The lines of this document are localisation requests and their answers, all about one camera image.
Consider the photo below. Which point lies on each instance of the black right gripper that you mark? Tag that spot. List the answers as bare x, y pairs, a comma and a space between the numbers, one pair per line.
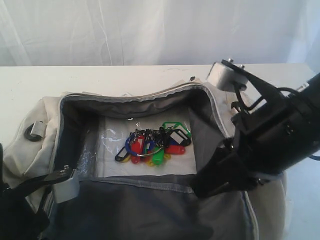
279, 130

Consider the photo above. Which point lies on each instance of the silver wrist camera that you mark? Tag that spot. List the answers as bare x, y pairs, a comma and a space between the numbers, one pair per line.
223, 77
68, 189

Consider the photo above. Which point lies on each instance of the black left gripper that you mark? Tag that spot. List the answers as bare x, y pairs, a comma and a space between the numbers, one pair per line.
18, 221

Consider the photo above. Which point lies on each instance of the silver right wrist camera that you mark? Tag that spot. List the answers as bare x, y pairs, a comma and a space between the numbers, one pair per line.
223, 77

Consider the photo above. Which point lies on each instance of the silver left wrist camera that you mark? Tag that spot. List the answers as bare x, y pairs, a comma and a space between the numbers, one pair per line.
68, 189

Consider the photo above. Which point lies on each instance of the white backdrop curtain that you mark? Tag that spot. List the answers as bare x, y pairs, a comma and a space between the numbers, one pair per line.
158, 32

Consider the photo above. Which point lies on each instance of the beige duffel bag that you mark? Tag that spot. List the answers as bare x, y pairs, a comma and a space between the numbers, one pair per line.
140, 207

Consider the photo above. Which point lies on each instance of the colourful key tag bunch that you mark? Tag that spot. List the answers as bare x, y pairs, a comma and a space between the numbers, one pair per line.
155, 146

